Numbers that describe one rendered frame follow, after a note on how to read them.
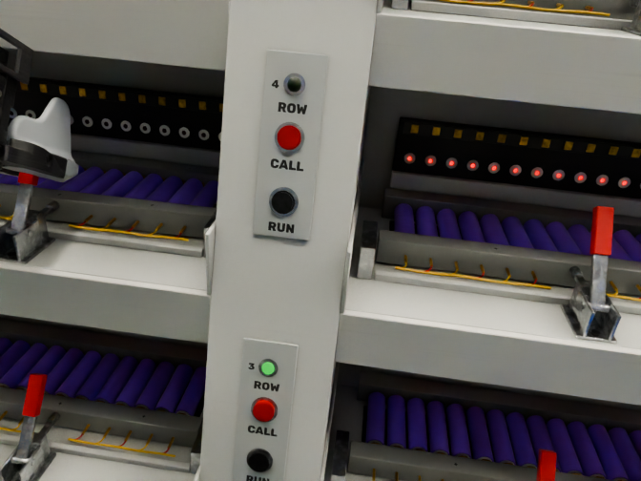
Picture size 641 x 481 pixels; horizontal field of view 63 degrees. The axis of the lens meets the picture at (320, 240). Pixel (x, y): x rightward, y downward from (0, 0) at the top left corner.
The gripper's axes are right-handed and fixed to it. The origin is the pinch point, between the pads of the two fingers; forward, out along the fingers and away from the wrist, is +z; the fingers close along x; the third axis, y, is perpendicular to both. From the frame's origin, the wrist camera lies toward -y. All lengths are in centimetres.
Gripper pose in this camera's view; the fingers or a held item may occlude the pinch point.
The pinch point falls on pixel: (45, 174)
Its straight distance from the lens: 48.6
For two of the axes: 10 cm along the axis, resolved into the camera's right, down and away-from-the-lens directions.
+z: 0.7, 0.4, 10.0
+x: -9.9, -1.2, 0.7
